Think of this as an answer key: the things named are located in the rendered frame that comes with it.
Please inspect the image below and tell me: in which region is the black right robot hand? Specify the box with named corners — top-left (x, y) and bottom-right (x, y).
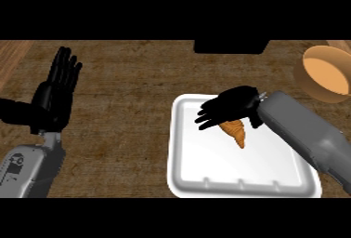
top-left (194, 86), bottom-right (264, 131)

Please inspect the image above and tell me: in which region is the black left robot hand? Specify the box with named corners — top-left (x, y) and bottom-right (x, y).
top-left (0, 46), bottom-right (85, 136)

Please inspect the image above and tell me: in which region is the orange-brown croissant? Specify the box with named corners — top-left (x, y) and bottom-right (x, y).
top-left (219, 119), bottom-right (247, 150)

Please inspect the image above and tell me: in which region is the white tray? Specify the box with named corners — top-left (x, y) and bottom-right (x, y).
top-left (166, 93), bottom-right (323, 199)

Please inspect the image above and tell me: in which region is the tan pot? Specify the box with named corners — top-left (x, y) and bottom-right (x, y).
top-left (293, 45), bottom-right (351, 105)

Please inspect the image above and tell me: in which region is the black appliance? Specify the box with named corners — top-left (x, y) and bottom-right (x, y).
top-left (194, 39), bottom-right (272, 56)

